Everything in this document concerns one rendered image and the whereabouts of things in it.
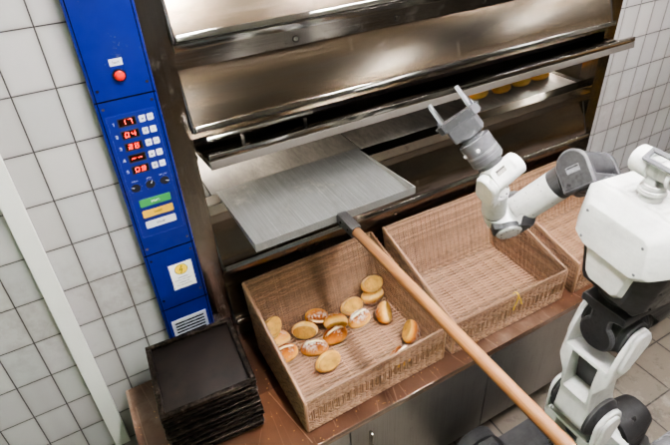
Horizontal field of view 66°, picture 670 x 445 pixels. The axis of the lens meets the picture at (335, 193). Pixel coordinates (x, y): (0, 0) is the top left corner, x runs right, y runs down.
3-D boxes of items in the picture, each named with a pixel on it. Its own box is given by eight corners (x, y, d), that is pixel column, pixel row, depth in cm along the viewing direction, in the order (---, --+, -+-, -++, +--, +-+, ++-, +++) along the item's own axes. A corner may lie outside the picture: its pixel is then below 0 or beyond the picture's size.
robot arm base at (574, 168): (574, 173, 151) (603, 145, 144) (602, 206, 144) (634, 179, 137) (543, 170, 143) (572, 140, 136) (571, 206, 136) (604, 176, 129)
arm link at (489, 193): (494, 191, 130) (490, 214, 142) (519, 170, 132) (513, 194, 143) (476, 175, 133) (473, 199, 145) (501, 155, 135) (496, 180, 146)
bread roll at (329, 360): (345, 363, 180) (339, 362, 185) (337, 345, 181) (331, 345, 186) (321, 377, 176) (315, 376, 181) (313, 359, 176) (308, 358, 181)
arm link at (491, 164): (477, 160, 130) (502, 196, 131) (507, 135, 131) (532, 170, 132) (458, 164, 141) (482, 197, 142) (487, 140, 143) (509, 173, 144)
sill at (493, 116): (204, 208, 171) (201, 198, 169) (579, 88, 240) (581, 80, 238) (209, 217, 167) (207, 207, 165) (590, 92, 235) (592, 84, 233)
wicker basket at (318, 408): (248, 334, 197) (237, 280, 182) (372, 279, 220) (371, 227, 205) (306, 436, 161) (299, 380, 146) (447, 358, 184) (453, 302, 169)
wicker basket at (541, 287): (379, 277, 221) (379, 225, 206) (481, 234, 242) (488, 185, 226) (451, 357, 184) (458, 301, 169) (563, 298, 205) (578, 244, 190)
